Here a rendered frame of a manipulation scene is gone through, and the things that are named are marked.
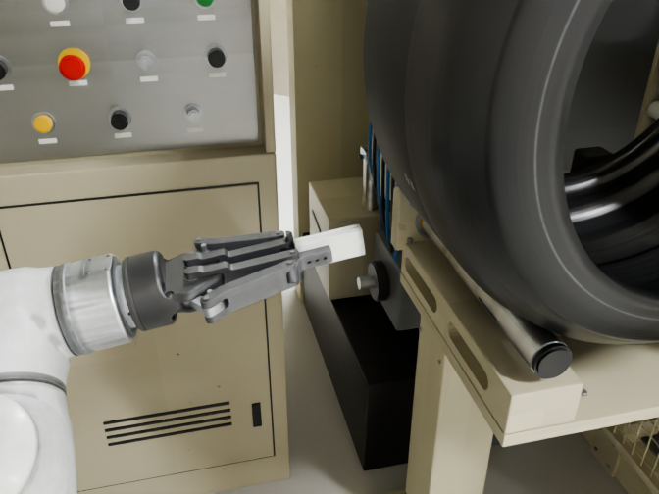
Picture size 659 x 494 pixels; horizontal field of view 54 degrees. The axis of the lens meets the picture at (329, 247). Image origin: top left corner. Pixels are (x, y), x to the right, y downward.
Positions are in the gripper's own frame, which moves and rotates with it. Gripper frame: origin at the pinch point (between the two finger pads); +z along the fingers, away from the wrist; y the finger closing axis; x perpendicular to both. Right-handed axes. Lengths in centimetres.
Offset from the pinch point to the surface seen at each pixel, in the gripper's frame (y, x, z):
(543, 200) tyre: -12.7, -7.3, 16.3
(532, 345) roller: -7.3, 13.6, 19.0
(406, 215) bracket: 25.3, 13.3, 16.2
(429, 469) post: 29, 76, 18
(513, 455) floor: 52, 110, 49
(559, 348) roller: -8.9, 13.4, 21.1
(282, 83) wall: 395, 101, 47
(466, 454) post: 28, 73, 25
